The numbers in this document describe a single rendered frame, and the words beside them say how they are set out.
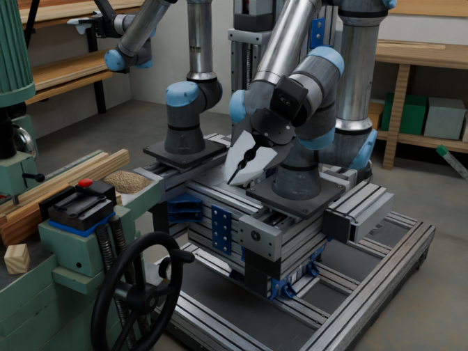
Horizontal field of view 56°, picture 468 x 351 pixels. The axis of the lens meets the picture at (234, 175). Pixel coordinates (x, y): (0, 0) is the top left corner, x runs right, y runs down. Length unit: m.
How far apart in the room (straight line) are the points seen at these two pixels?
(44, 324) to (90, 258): 0.20
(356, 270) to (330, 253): 0.15
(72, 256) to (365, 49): 0.81
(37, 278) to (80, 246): 0.12
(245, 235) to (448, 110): 2.48
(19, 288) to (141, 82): 4.21
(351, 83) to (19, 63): 0.75
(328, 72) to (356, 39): 0.33
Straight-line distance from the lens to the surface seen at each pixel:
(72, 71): 3.87
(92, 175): 1.26
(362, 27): 1.13
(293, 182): 1.29
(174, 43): 4.68
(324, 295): 1.91
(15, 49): 0.96
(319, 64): 0.82
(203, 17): 1.62
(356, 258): 2.14
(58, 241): 0.98
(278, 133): 0.69
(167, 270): 1.26
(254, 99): 0.92
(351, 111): 1.18
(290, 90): 0.64
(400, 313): 2.23
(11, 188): 1.04
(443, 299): 2.38
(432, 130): 3.58
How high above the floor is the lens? 1.46
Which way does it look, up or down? 27 degrees down
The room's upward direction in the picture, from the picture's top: straight up
